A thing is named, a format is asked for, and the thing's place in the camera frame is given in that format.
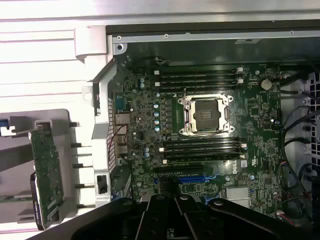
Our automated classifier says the grey plastic parts rack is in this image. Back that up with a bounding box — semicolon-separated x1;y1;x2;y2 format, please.
0;108;97;232

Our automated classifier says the loose green RAM stick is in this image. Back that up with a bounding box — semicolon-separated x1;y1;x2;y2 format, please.
0;195;33;202

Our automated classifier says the open grey PC case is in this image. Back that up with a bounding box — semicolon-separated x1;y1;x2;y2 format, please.
74;23;320;226

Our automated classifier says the blue expansion slot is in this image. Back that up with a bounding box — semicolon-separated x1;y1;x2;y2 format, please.
153;175;226;185

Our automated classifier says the green motherboard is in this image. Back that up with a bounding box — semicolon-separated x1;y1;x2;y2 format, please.
112;42;288;222

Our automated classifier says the perforated metal disk bay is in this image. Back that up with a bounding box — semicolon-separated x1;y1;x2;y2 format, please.
303;71;320;166

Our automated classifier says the silver coin cell battery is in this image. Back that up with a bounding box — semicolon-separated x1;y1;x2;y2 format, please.
260;78;273;91

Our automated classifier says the black RAM slot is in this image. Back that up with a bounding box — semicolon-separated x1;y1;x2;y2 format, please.
154;79;245;87
154;66;245;75
158;74;238;80
158;85;238;91
164;150;248;159
159;145;243;152
164;139;247;149

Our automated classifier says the silver chipset heatsink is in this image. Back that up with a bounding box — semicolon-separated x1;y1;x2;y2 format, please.
226;187;251;207

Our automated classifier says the metal CPU socket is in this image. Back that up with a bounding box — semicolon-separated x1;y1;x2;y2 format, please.
176;91;235;138

